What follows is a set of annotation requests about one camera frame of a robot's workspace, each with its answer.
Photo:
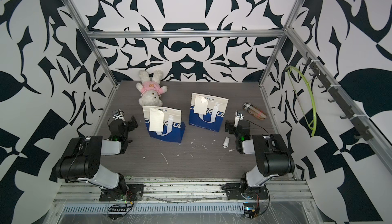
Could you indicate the white paper receipt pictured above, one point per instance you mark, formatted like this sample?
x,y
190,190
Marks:
x,y
156,120
201,105

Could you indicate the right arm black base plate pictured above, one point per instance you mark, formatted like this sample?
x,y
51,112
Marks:
x,y
239,191

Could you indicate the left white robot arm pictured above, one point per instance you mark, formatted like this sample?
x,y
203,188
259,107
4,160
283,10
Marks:
x,y
81,161

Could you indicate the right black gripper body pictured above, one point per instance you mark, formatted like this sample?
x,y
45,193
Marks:
x,y
233,129

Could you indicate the black wall hook rack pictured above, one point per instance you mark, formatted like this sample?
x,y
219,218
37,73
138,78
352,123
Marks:
x,y
340,97

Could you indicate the blue white paper bag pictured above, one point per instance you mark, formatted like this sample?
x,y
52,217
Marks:
x,y
174,127
215,113

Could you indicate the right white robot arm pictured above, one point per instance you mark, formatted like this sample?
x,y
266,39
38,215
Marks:
x,y
271,154

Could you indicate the small white stapler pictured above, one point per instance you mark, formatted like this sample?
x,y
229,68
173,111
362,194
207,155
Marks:
x,y
226,142

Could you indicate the black connector strip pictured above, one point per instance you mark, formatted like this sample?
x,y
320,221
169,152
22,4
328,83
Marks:
x,y
116,211

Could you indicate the green lit circuit board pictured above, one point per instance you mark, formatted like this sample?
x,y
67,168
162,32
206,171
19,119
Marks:
x,y
251,211

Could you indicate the slotted grey cable duct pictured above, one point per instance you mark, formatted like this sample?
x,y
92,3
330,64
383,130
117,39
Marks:
x,y
156,208

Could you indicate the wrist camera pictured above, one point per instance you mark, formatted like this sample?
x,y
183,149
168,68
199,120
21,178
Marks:
x,y
118,114
238,117

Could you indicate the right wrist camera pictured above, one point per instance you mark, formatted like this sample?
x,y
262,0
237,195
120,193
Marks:
x,y
238,117

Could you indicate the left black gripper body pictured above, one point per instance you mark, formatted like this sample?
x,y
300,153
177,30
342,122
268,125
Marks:
x,y
131,127

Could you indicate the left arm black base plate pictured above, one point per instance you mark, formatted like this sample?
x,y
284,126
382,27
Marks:
x,y
132,192

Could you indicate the green clothes hanger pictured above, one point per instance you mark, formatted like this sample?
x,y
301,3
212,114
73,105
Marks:
x,y
296,77

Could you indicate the white pink plush bunny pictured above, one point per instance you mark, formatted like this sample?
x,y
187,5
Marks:
x,y
150,88

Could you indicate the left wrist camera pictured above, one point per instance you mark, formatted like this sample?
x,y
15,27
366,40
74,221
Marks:
x,y
118,114

